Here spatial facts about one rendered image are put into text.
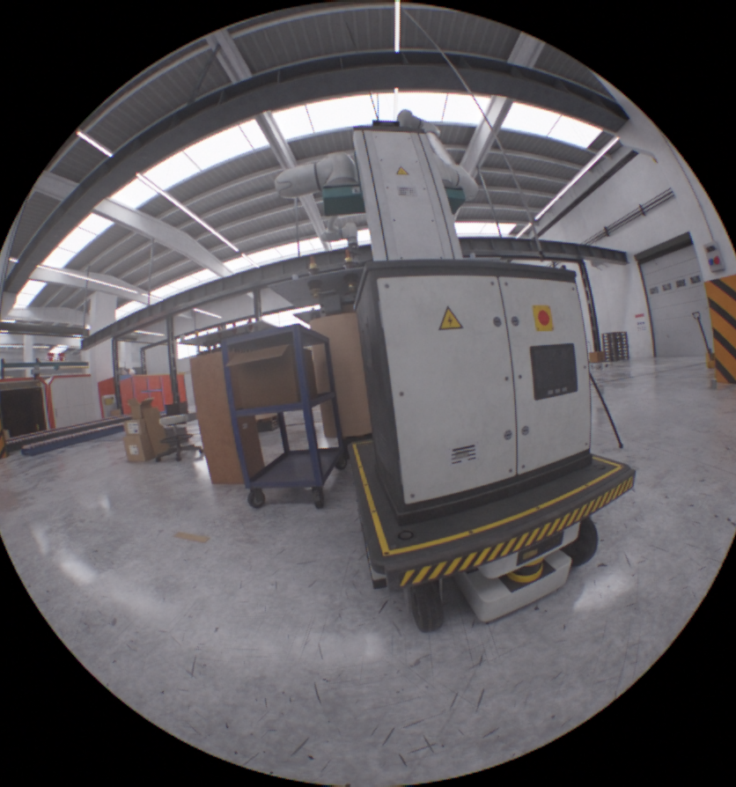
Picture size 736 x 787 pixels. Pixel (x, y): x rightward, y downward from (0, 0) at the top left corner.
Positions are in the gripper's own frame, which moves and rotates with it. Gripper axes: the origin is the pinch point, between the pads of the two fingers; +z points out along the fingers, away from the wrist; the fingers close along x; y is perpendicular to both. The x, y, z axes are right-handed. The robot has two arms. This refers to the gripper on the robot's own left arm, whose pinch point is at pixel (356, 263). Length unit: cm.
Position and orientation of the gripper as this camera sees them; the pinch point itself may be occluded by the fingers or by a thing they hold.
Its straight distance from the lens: 225.6
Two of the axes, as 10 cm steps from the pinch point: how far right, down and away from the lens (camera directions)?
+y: 8.4, -0.7, -5.4
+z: 1.3, 9.9, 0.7
